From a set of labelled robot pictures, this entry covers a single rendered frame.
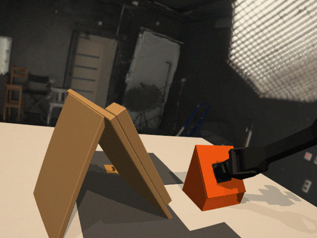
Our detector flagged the orange letter tile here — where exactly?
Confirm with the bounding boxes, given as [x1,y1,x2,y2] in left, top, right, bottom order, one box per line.
[104,165,119,174]

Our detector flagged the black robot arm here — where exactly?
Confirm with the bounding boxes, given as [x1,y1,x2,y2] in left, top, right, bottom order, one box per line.
[212,118,317,183]

